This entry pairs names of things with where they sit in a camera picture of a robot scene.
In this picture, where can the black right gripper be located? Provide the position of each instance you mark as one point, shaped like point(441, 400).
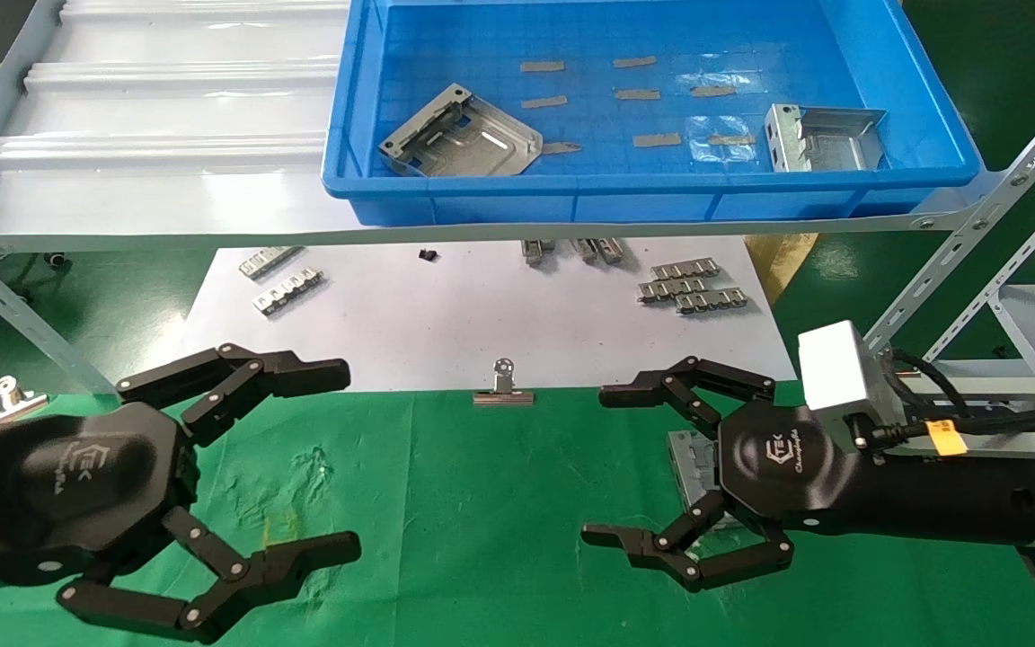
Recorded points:
point(787, 467)

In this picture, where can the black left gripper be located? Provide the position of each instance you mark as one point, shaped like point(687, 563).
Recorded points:
point(68, 485)

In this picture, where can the silver sheet metal bracket plate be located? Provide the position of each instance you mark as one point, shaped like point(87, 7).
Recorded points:
point(473, 144)
point(693, 463)

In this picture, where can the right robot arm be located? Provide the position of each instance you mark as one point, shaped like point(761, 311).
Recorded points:
point(949, 494)

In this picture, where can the green table cloth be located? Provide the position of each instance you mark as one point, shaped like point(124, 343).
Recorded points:
point(482, 503)

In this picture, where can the silver binder clip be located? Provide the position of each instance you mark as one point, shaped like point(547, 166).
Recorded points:
point(10, 395)
point(504, 396)

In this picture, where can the grey metal channel part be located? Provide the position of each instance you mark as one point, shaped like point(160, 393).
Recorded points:
point(583, 250)
point(610, 251)
point(535, 251)

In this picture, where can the large blue plastic bin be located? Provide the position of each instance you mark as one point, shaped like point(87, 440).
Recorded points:
point(751, 199)

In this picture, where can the white slotted-angle storage rack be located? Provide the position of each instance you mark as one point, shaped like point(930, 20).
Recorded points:
point(1034, 346)

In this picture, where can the brown tape strip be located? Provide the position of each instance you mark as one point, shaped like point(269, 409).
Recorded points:
point(544, 101)
point(713, 91)
point(638, 93)
point(657, 139)
point(634, 62)
point(731, 139)
point(561, 147)
point(542, 66)

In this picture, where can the white connector block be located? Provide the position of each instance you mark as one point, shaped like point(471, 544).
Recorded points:
point(827, 151)

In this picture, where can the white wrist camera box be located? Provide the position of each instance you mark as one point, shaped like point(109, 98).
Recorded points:
point(836, 364)

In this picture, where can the silver notched metal rail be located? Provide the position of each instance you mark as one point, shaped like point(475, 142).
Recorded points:
point(685, 269)
point(288, 292)
point(672, 288)
point(711, 301)
point(270, 261)

